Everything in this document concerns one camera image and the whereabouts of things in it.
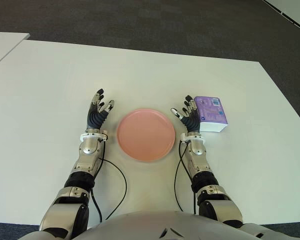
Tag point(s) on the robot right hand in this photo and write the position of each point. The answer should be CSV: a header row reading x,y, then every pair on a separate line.
x,y
191,122

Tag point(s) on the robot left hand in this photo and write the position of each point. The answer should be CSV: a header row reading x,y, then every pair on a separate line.
x,y
95,120

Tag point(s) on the purple tissue paper pack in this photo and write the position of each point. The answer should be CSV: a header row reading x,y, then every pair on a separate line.
x,y
212,115

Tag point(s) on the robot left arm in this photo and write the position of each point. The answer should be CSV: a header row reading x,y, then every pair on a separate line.
x,y
87,150

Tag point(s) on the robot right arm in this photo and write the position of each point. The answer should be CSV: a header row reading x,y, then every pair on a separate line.
x,y
200,160

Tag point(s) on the pink round plate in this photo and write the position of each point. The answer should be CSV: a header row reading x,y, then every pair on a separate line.
x,y
146,135

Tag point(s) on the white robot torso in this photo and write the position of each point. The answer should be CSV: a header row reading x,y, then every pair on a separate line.
x,y
140,225

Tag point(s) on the white neighbouring table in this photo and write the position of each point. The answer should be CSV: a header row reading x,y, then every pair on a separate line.
x,y
2,47

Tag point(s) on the white table with black gaps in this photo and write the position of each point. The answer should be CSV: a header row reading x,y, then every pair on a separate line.
x,y
295,10

